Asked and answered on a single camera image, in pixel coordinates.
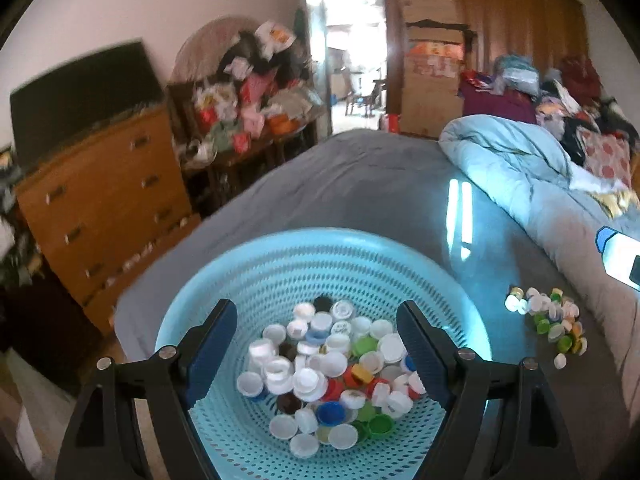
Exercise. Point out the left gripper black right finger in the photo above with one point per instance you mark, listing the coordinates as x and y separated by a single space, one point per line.
532 439

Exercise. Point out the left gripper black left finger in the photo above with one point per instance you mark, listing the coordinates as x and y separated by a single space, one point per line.
103 438

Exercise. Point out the white bottle cap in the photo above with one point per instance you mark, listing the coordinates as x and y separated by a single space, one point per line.
620 256

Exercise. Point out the blue bottle cap in basket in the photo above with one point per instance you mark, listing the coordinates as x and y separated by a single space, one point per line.
331 414

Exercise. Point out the light blue perforated basket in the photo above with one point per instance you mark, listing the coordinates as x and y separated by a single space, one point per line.
265 278

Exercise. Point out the light blue grey duvet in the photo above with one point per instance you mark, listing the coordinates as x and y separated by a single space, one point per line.
526 172

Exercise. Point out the wooden chest of drawers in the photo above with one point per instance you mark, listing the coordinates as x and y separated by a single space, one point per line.
106 208

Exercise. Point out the grey bed sheet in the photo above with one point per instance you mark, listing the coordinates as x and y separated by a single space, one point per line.
397 187

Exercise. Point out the dark wooden side table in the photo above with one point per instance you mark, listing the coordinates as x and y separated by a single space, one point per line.
229 134

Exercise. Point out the red dotted pillow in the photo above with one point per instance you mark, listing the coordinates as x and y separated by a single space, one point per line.
606 156

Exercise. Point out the stacked cardboard boxes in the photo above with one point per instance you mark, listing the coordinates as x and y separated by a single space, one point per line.
433 60

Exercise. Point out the black television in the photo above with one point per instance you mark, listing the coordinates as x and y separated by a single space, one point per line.
78 96

